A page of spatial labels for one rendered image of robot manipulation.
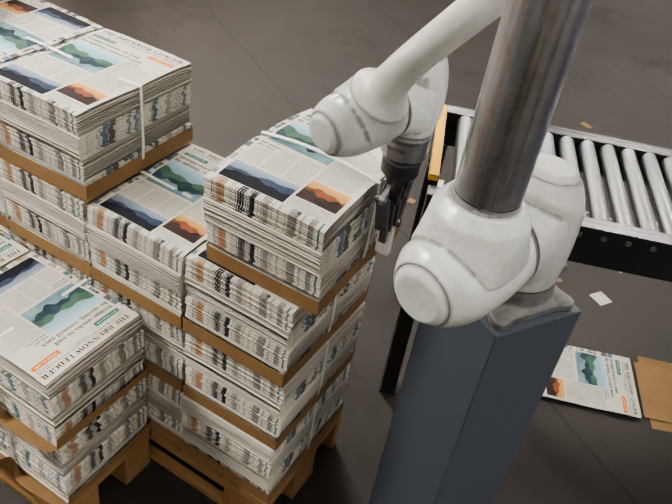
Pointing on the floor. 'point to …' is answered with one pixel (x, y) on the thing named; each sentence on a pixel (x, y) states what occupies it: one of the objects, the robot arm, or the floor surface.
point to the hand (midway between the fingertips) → (384, 239)
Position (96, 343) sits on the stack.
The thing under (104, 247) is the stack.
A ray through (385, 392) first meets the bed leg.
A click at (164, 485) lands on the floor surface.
